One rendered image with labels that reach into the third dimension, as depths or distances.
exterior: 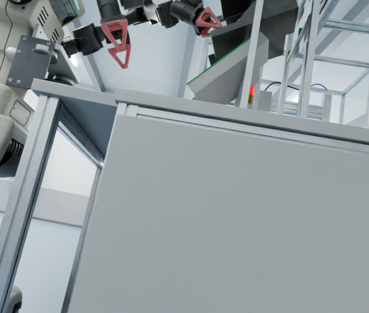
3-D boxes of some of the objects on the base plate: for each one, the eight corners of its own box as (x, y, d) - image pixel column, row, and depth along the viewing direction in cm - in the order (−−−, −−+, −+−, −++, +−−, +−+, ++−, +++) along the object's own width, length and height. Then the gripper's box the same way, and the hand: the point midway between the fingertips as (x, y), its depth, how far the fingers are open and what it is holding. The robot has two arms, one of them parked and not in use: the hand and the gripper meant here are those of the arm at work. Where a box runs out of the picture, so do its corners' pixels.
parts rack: (232, 134, 92) (269, -98, 109) (222, 161, 128) (251, -17, 145) (309, 147, 91) (335, -90, 108) (276, 171, 126) (300, -10, 143)
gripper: (184, 29, 122) (218, 46, 117) (176, 12, 112) (214, 30, 107) (194, 14, 122) (229, 31, 117) (187, -5, 113) (225, 12, 107)
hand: (220, 29), depth 112 cm, fingers closed on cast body, 4 cm apart
